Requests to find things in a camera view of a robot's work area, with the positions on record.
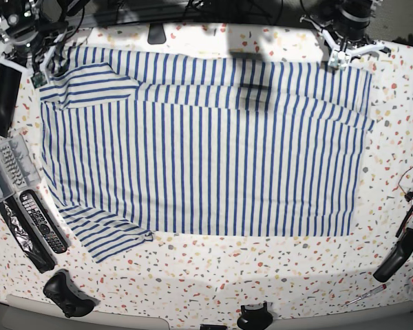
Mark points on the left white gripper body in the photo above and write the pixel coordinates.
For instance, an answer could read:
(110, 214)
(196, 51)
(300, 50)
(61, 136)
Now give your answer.
(343, 49)

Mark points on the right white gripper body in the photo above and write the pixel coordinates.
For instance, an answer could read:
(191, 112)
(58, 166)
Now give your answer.
(32, 66)

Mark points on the blue white striped t-shirt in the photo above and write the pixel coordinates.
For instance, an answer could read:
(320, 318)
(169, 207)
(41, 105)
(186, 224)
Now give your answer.
(135, 143)

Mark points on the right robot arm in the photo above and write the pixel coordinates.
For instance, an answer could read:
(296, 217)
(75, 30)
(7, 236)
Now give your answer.
(30, 39)

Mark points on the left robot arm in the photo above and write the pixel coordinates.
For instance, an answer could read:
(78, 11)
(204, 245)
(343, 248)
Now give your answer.
(343, 26)

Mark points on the black tube cover left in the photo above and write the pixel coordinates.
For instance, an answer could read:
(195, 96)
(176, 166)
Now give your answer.
(9, 88)

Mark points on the clear plastic bit case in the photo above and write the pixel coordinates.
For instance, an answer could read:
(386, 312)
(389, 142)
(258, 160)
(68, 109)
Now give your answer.
(17, 169)

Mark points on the black TV remote control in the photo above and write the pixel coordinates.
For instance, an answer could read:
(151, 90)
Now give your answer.
(43, 222)

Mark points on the black stand foot top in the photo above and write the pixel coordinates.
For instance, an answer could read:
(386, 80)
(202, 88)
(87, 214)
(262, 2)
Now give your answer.
(156, 34)

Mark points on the black foil-wrapped bar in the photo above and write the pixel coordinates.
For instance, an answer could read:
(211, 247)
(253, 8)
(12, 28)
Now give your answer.
(25, 236)

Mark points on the black game controller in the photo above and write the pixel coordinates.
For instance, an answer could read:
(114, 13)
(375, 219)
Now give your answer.
(58, 291)

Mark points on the red-tipped screwdriver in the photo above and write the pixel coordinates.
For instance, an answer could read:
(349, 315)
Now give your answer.
(368, 294)

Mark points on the black handle grip right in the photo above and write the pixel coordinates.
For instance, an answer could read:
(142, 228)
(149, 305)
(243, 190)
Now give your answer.
(399, 254)

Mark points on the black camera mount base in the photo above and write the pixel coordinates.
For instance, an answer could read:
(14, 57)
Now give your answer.
(255, 317)

